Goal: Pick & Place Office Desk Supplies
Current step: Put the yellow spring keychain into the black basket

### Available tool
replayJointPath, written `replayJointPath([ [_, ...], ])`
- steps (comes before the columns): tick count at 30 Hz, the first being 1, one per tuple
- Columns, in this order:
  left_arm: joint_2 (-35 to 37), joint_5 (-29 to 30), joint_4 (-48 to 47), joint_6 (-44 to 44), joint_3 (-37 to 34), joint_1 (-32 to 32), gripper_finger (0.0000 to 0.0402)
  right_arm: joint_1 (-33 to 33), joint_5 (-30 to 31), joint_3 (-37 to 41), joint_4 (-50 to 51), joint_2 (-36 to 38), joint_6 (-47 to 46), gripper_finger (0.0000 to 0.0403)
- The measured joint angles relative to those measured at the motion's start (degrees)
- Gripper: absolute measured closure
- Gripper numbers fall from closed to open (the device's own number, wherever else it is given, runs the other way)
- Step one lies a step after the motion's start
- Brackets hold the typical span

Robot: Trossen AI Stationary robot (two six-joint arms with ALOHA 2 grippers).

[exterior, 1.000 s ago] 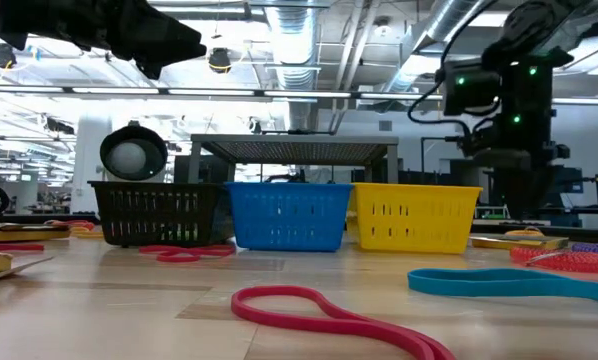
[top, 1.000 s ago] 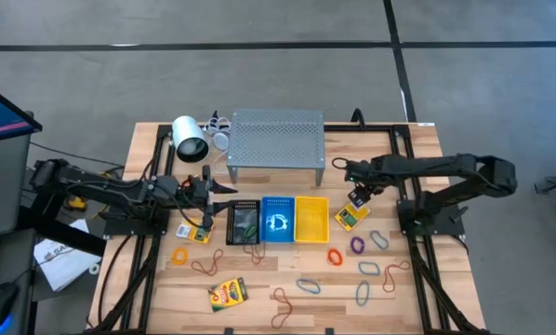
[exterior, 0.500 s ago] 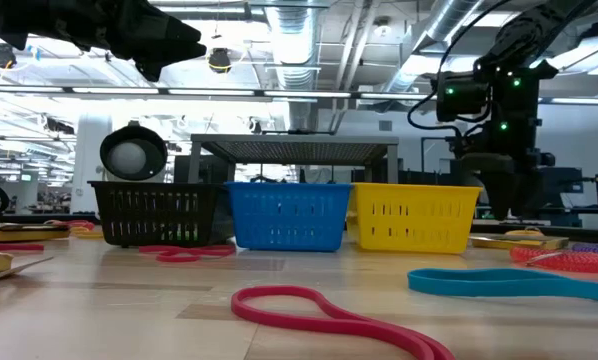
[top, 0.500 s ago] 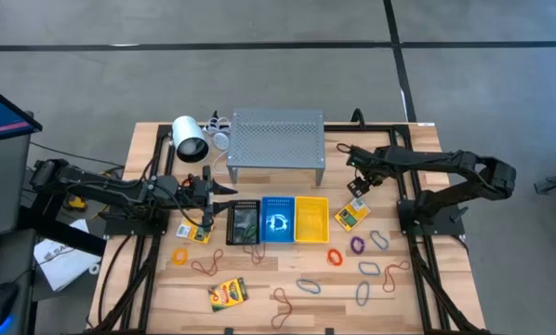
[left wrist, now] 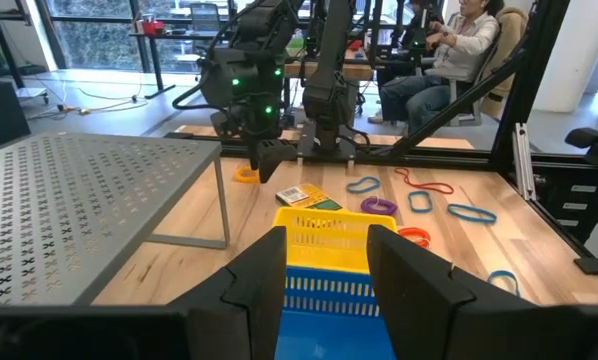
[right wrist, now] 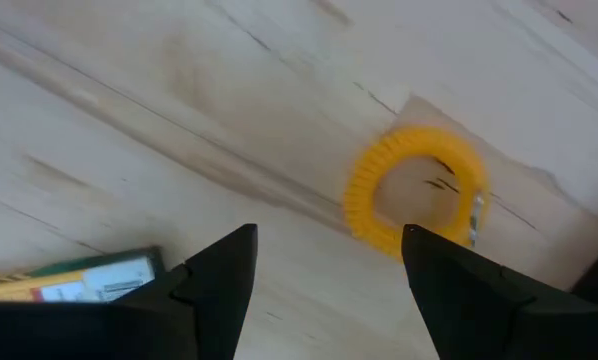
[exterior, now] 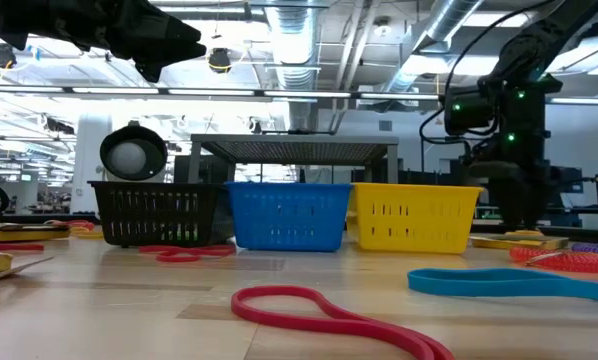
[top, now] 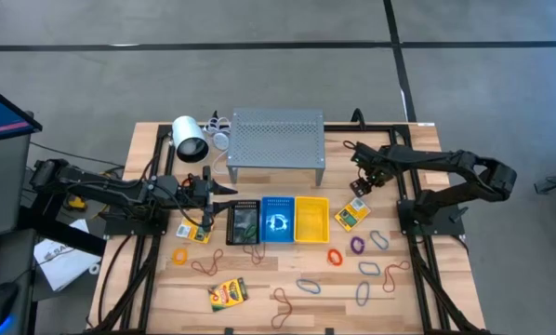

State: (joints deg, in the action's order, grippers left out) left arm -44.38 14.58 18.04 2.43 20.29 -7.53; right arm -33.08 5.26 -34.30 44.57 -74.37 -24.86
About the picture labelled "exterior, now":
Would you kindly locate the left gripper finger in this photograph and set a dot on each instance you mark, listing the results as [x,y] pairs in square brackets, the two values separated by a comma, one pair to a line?
[169,31]
[164,56]

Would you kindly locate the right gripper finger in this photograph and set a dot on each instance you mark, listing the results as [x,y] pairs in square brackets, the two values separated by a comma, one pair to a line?
[510,200]
[536,200]

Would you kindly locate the yellow pack with green window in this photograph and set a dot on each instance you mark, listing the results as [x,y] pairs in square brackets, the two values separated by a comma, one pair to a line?
[24,235]
[509,244]

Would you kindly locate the blue rubber band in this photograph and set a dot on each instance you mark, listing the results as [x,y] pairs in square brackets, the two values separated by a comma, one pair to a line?
[479,282]

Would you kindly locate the red rubber band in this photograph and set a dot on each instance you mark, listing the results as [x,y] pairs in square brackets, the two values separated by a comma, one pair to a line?
[389,334]
[219,249]
[9,247]

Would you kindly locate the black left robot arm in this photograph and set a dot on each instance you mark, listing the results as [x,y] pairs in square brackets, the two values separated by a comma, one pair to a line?
[29,20]

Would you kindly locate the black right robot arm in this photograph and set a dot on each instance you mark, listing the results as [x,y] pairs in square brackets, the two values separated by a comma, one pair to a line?
[544,40]

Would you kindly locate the black robot station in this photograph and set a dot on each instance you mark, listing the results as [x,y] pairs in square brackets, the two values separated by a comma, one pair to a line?
[579,195]

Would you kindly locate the black hanging spotlight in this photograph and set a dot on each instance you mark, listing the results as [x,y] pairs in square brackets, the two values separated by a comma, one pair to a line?
[219,60]
[1,55]

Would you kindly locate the long ceiling light strip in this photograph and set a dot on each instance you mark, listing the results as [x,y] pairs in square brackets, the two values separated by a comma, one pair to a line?
[114,90]

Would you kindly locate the yellow plastic basket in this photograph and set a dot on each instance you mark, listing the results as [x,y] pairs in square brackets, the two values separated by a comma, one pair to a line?
[414,195]

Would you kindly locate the black monitor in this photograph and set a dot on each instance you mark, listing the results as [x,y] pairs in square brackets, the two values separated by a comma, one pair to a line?
[204,170]

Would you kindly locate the black plastic basket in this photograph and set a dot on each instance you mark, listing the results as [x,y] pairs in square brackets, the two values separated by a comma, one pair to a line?
[154,186]

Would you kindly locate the white pillar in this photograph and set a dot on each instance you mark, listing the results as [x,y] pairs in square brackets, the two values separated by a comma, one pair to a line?
[91,165]

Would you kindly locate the grey perforated metal shelf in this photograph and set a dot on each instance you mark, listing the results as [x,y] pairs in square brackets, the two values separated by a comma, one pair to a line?
[294,141]

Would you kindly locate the blue plastic basket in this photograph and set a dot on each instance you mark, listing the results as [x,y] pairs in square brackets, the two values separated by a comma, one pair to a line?
[289,192]

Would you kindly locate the silver spiral ceiling duct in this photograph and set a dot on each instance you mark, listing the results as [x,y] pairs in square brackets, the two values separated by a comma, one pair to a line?
[444,25]
[294,50]

